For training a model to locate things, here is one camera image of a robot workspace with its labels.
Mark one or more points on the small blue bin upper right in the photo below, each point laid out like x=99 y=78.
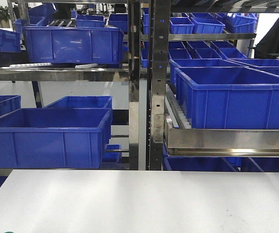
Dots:
x=207 y=26

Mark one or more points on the potted green plant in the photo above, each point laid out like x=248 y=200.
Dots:
x=4 y=17

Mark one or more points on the large blue bin lower left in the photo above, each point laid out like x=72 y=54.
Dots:
x=54 y=137

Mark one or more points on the blue bin under right shelf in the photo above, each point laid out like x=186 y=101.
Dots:
x=209 y=164

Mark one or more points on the blue bin far right shelf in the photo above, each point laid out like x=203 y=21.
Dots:
x=267 y=65

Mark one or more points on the small blue bin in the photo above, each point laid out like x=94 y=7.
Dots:
x=181 y=25
x=207 y=26

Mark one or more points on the large blue bin right shelf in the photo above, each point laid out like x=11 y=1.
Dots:
x=229 y=97

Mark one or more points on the blue bin far left upper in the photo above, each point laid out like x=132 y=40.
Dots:
x=9 y=41

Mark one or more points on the steel shelf rack frame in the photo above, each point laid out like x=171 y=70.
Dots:
x=179 y=142

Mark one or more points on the blue bin far left lower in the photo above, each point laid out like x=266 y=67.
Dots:
x=3 y=104

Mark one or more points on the large blue bin upper left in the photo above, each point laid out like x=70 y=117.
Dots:
x=74 y=45

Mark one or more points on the small blue bin upper middle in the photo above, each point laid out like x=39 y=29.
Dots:
x=181 y=25

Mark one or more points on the blue bin behind right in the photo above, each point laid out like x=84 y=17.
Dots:
x=176 y=63

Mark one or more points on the blue bin behind lower left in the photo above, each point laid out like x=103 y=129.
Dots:
x=82 y=102

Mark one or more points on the large blue bin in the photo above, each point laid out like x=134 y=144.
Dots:
x=54 y=137
x=74 y=45

